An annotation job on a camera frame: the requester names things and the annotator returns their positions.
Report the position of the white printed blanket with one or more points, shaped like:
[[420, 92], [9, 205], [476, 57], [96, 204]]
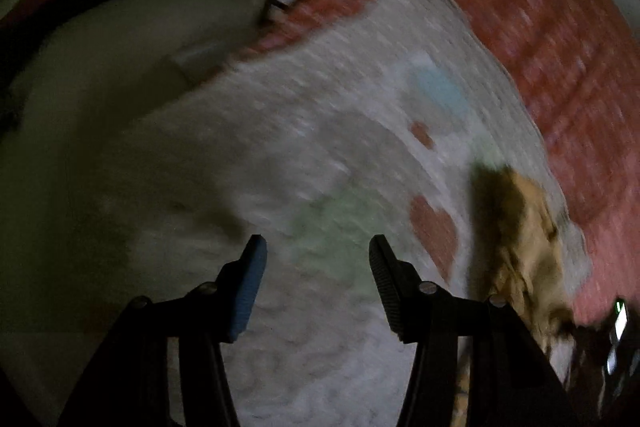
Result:
[[320, 147]]

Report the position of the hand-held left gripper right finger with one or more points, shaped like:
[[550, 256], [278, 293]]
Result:
[[385, 279]]

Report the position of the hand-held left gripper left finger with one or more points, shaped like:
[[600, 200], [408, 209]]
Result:
[[248, 287]]

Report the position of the red patterned blanket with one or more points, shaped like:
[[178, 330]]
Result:
[[560, 37]]

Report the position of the tan small garment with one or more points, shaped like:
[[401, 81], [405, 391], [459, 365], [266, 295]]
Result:
[[530, 247]]

